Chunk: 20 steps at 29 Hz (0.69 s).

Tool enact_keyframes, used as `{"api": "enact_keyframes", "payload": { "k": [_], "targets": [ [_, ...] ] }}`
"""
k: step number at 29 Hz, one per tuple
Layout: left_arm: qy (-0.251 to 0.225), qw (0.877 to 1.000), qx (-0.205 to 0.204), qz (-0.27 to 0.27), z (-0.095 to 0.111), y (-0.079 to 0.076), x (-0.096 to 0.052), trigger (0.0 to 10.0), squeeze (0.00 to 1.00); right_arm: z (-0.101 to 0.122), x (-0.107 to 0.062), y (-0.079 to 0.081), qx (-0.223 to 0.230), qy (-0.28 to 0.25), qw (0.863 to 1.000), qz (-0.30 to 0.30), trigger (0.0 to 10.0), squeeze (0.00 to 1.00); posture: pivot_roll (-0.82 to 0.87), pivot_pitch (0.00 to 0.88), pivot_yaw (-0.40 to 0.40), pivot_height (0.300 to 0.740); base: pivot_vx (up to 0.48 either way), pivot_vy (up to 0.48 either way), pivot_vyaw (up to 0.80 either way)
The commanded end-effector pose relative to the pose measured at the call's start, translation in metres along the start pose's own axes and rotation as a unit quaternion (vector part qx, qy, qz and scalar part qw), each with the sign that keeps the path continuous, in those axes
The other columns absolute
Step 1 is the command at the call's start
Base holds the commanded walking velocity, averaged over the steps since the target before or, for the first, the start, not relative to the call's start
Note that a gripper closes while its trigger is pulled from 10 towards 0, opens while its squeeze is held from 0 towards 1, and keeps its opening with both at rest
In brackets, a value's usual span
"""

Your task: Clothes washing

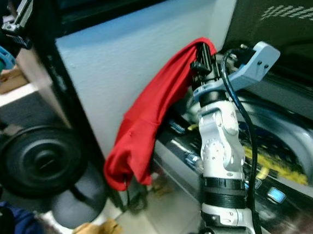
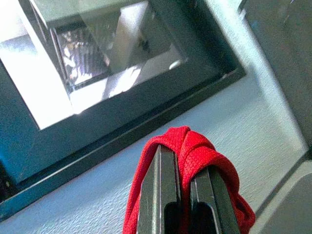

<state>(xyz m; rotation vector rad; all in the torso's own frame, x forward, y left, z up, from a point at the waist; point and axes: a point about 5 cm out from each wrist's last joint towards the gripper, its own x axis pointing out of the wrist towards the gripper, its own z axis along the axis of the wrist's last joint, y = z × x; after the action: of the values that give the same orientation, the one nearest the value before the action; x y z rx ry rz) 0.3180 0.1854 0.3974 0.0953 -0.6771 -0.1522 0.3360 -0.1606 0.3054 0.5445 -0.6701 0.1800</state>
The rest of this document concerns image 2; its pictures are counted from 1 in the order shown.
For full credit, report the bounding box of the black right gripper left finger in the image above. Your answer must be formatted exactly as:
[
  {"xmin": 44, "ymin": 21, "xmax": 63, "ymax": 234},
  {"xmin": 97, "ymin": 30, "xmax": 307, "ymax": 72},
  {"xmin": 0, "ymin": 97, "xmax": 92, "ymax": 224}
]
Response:
[{"xmin": 137, "ymin": 145, "xmax": 182, "ymax": 234}]

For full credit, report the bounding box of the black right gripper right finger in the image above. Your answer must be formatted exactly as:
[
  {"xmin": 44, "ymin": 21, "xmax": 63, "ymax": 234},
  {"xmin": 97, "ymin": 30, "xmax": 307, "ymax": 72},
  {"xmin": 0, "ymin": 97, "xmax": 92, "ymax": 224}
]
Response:
[{"xmin": 190, "ymin": 166, "xmax": 242, "ymax": 234}]

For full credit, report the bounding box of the red cloth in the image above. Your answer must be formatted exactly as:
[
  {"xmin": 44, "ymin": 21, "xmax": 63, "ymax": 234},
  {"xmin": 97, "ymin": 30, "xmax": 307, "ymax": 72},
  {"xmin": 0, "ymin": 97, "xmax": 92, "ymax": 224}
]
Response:
[{"xmin": 123, "ymin": 125, "xmax": 256, "ymax": 234}]

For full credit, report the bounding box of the black framed glass window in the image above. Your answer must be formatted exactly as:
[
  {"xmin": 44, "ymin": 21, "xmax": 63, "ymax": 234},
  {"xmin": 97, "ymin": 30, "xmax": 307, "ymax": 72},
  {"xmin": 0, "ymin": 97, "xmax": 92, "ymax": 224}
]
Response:
[{"xmin": 0, "ymin": 0, "xmax": 247, "ymax": 215}]

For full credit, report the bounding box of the dark grey cabinet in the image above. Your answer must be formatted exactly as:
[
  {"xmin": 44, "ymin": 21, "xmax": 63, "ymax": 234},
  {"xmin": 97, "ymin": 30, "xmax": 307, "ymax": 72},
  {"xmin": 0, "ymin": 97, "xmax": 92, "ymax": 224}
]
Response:
[{"xmin": 237, "ymin": 0, "xmax": 312, "ymax": 234}]

